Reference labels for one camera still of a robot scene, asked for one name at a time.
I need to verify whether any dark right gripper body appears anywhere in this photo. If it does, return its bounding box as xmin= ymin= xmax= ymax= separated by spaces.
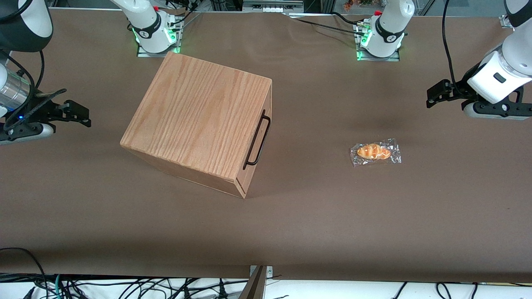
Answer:
xmin=4 ymin=96 xmax=68 ymax=130

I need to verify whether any wooden cabinet drawer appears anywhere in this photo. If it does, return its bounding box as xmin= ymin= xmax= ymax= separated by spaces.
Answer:
xmin=235 ymin=79 xmax=273 ymax=199

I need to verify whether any black metal drawer handle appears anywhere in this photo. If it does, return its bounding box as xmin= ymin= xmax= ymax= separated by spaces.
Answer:
xmin=243 ymin=110 xmax=271 ymax=167

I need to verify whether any bread roll in clear wrapper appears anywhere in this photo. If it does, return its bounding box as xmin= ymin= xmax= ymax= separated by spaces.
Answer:
xmin=350 ymin=138 xmax=402 ymax=167

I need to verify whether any light oak wooden cabinet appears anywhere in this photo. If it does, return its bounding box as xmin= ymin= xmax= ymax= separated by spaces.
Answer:
xmin=120 ymin=51 xmax=273 ymax=199

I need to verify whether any dark metal mounting bar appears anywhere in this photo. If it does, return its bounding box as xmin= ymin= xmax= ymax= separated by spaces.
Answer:
xmin=239 ymin=266 xmax=266 ymax=299

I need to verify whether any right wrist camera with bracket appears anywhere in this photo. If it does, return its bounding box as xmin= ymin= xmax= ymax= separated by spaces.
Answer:
xmin=0 ymin=122 xmax=55 ymax=146

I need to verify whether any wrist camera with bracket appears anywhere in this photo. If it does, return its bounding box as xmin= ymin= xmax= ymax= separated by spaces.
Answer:
xmin=0 ymin=122 xmax=55 ymax=146
xmin=462 ymin=100 xmax=532 ymax=122

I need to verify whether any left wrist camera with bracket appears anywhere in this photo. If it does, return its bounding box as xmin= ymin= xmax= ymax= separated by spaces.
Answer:
xmin=462 ymin=100 xmax=532 ymax=122

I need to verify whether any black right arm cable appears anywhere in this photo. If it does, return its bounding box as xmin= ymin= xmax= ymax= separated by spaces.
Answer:
xmin=0 ymin=49 xmax=46 ymax=125

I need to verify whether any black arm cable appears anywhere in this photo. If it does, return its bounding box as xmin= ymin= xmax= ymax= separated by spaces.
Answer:
xmin=441 ymin=0 xmax=467 ymax=97
xmin=0 ymin=49 xmax=46 ymax=125

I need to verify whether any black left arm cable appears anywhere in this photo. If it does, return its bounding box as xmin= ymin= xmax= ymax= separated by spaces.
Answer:
xmin=441 ymin=0 xmax=467 ymax=97

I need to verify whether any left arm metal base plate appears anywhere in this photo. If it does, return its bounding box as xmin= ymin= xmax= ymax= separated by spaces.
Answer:
xmin=355 ymin=21 xmax=401 ymax=62

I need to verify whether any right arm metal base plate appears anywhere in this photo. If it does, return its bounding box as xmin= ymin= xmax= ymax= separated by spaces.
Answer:
xmin=137 ymin=12 xmax=182 ymax=58

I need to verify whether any short black tabletop cable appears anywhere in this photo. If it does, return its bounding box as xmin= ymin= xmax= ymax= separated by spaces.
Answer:
xmin=330 ymin=12 xmax=365 ymax=26

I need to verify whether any long black tabletop cable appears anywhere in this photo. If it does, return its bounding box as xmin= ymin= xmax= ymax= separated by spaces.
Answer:
xmin=289 ymin=17 xmax=363 ymax=35

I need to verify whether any arched black cable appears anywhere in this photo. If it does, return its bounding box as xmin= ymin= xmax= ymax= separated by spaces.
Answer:
xmin=0 ymin=248 xmax=47 ymax=291

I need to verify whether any aluminium frame profile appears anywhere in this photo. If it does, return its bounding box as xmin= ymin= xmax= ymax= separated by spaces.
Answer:
xmin=242 ymin=0 xmax=305 ymax=13

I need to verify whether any small silver bracket plate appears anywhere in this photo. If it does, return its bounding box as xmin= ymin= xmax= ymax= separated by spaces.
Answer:
xmin=249 ymin=265 xmax=274 ymax=278

